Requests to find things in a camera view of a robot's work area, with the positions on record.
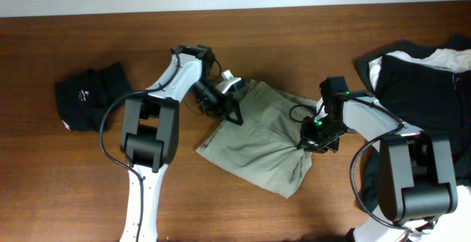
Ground white garment in pile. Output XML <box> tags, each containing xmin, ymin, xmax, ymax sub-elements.
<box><xmin>369</xmin><ymin>48</ymin><xmax>471</xmax><ymax>90</ymax></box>

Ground khaki shorts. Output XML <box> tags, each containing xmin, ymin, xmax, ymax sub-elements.
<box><xmin>196</xmin><ymin>80</ymin><xmax>316</xmax><ymax>199</ymax></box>

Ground black garment in pile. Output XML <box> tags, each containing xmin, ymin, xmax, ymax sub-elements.
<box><xmin>353</xmin><ymin>35</ymin><xmax>470</xmax><ymax>187</ymax></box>

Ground black folded garment left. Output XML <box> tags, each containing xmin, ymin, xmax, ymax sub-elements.
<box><xmin>54</xmin><ymin>62</ymin><xmax>133</xmax><ymax>132</ymax></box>

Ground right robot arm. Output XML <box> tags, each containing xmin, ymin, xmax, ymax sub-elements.
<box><xmin>297</xmin><ymin>76</ymin><xmax>470</xmax><ymax>241</ymax></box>

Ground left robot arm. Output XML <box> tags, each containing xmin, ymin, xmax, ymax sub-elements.
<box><xmin>120</xmin><ymin>45</ymin><xmax>245</xmax><ymax>241</ymax></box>

